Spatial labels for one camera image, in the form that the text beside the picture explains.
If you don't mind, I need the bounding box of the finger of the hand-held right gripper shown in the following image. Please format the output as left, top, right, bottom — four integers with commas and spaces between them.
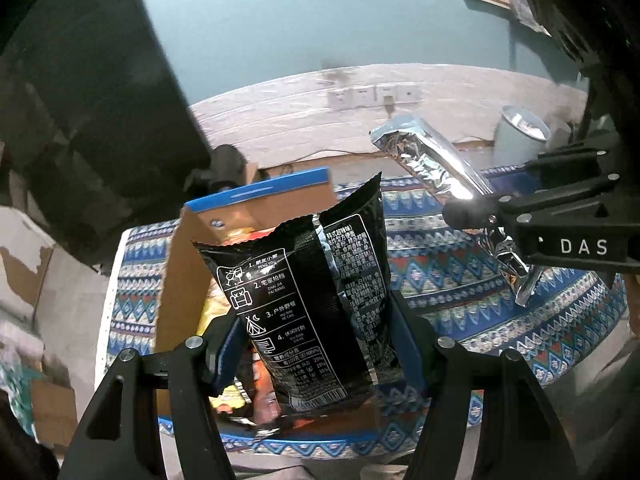
520, 146, 610, 183
442, 172, 624, 235

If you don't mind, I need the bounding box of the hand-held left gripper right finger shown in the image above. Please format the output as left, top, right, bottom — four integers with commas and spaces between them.
389, 290, 582, 480

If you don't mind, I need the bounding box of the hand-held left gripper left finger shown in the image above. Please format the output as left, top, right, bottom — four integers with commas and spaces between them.
59, 317, 246, 480

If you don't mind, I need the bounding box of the silver foil snack packet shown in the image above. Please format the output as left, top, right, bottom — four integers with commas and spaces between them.
369, 114, 545, 309

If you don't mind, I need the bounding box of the black snack packet white print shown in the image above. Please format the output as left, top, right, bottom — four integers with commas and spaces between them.
192, 172, 402, 442

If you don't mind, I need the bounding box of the cardboard box blue outside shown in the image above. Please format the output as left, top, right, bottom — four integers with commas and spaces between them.
154, 167, 433, 457

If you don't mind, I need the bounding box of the small grey box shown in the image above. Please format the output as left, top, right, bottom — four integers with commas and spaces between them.
549, 119, 572, 147

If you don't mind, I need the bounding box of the grey trash bin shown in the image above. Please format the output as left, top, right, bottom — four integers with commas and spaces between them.
493, 105, 552, 169

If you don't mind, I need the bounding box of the patterned blue tablecloth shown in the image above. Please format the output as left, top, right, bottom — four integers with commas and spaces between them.
99, 164, 632, 462

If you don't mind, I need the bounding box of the brown cardboard piece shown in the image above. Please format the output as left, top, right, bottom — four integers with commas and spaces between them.
29, 374, 79, 449

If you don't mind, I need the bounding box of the black clamp knob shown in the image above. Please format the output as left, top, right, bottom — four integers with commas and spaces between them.
184, 144, 247, 197

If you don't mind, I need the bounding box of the large black panel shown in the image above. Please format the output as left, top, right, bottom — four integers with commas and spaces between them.
0, 0, 217, 272

